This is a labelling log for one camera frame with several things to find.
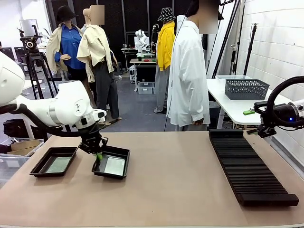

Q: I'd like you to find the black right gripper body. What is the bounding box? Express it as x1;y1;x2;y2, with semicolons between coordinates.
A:
254;101;297;138

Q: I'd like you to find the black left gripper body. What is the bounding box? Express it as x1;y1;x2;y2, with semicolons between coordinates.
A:
77;123;109;155

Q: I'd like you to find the black ESD tray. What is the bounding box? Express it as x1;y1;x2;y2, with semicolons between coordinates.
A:
91;145;131;179
29;146;79;178

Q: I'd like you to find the green circuit board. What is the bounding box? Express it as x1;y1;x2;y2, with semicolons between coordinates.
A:
104;156;126;177
46;156;73;173

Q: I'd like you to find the grey plastic basket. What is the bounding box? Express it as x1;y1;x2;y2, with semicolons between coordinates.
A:
224;79;271;101

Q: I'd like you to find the dark grey bin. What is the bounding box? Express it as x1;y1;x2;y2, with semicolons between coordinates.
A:
208;101;223;129

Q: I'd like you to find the black slotted board rack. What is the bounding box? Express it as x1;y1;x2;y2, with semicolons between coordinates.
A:
208;128;300;207

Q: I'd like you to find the clear flat plastic box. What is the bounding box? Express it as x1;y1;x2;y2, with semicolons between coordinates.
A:
215;75;254;81

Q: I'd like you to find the thin black light stand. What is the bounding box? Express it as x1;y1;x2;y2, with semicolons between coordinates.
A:
243;23;259;76

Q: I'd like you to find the brown cardboard box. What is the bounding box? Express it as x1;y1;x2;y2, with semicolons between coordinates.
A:
10;139;41;157

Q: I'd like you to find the black bag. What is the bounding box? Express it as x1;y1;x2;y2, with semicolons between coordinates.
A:
2;118;33;139

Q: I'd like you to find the person in white shirt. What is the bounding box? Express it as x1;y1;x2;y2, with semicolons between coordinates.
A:
164;0;225;132

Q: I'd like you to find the clear plastic storage box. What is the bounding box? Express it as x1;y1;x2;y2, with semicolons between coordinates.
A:
137;82;154;95

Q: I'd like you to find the black stand with legs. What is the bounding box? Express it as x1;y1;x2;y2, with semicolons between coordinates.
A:
206;0;247;79

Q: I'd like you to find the clear plastic bin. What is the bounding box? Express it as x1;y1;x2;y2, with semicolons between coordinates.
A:
0;153;33;190

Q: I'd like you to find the black cabinet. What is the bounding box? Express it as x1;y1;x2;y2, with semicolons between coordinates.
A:
136;65;157;83

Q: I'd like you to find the mannequin with cream jacket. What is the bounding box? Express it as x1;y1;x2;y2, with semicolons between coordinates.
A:
76;5;123;126

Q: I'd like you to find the small wood-top table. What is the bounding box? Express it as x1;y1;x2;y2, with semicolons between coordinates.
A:
129;58;157;92

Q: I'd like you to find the mannequin with blue shirt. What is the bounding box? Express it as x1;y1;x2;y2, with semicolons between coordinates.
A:
46;5;97;110

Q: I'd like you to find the mannequin with yellow top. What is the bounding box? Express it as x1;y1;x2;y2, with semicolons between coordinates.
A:
153;7;176;114

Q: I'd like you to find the dark computer monitor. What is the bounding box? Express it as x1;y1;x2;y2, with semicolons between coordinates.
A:
14;47;26;65
2;47;14;60

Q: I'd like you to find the black patterned bucket hat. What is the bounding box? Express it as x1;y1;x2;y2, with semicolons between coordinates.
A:
157;7;177;22

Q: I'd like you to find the black brimmed hat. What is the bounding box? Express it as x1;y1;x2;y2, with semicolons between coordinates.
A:
56;5;79;24

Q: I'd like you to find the black right arm cable sleeve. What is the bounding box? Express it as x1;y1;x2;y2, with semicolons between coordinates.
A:
267;75;304;131

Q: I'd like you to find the black mannequin base plate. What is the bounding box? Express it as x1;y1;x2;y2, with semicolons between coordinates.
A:
104;118;124;126

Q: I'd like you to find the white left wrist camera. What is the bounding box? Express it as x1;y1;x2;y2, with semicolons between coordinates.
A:
91;108;107;124

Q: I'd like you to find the black camera tripod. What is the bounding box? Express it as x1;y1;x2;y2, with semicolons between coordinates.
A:
17;25;59;100

